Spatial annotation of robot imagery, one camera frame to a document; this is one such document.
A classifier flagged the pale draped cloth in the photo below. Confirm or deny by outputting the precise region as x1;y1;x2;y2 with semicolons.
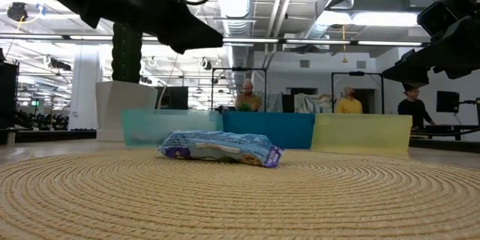
294;92;334;114

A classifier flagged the black background table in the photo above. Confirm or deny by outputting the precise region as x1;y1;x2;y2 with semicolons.
409;123;480;143

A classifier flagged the tall black cabinet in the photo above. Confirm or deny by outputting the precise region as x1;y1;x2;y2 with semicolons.
0;61;20;131

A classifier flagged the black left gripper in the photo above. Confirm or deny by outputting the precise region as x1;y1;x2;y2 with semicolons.
80;0;224;55

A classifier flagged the black ceiling device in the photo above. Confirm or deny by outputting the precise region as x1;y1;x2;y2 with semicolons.
7;1;29;23

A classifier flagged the black background screen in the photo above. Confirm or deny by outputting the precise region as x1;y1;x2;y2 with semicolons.
155;85;190;111

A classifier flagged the black monitor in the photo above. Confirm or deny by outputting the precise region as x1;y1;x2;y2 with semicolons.
436;90;461;113

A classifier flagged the yellow hanging cord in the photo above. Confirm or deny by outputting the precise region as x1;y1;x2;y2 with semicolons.
340;25;348;64

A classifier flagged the round woven straw placemat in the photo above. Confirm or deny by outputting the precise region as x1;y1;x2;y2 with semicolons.
0;148;480;240

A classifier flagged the long ceiling light strip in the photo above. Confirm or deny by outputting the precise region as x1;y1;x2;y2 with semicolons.
0;34;65;41
223;37;281;44
355;40;424;47
284;38;352;46

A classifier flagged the green cactus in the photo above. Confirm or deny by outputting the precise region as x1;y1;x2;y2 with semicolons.
111;22;143;83

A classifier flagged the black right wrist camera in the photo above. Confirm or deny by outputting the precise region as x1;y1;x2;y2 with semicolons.
416;1;464;37

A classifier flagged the blue plastic bin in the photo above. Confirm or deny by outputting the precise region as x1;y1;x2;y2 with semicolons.
222;111;316;150

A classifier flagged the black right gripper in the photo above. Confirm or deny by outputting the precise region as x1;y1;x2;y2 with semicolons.
382;14;480;86

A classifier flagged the white plant pot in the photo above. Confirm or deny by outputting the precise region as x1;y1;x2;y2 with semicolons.
95;80;158;143

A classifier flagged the silver spiral air duct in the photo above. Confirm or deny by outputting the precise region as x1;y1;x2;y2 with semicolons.
215;0;257;86

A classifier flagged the yellow translucent plastic bin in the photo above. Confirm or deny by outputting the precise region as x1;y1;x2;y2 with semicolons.
310;113;413;155

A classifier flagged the bright ceiling light panel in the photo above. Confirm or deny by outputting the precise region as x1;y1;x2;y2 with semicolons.
316;9;419;28

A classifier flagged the person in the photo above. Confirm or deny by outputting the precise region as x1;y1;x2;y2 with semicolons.
397;82;438;128
335;85;364;115
234;78;263;113

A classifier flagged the blue granola bar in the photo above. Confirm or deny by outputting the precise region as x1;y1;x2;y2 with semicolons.
157;130;285;169

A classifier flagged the teal translucent plastic bin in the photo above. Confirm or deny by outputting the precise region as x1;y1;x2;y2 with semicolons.
120;109;224;148

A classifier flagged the black aluminium table frame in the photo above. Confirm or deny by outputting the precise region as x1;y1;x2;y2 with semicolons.
0;127;480;155

